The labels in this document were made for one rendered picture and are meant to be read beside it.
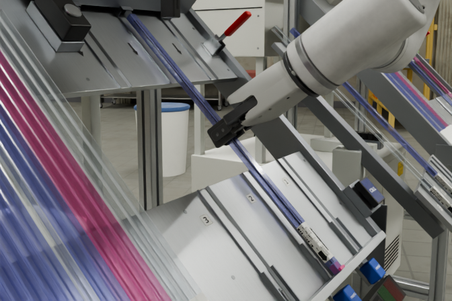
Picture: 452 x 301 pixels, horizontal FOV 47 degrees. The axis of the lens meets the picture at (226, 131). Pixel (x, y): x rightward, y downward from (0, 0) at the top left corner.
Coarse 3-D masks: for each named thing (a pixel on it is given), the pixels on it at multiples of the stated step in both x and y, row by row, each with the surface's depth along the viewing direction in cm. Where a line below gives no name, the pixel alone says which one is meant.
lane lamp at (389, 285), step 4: (388, 280) 83; (384, 284) 81; (388, 284) 82; (392, 284) 83; (388, 288) 81; (392, 288) 82; (396, 288) 83; (392, 292) 81; (396, 292) 82; (400, 292) 83; (396, 296) 81; (400, 296) 82; (396, 300) 80; (400, 300) 81
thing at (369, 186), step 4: (364, 180) 90; (368, 180) 91; (364, 184) 88; (368, 184) 89; (372, 184) 90; (368, 188) 88; (372, 188) 89; (376, 188) 90; (372, 192) 88; (376, 192) 89; (376, 196) 88; (380, 196) 89; (380, 200) 88
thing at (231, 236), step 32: (288, 160) 88; (224, 192) 70; (256, 192) 75; (288, 192) 81; (320, 192) 87; (160, 224) 59; (192, 224) 62; (224, 224) 65; (256, 224) 70; (288, 224) 75; (320, 224) 80; (352, 224) 86; (192, 256) 58; (224, 256) 62; (256, 256) 65; (288, 256) 69; (352, 256) 80; (224, 288) 58; (256, 288) 61; (288, 288) 64
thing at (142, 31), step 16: (128, 16) 84; (144, 32) 83; (160, 48) 82; (176, 64) 82; (176, 80) 81; (192, 96) 80; (208, 112) 78; (240, 144) 77; (256, 176) 75; (272, 192) 74; (288, 208) 73; (336, 272) 70
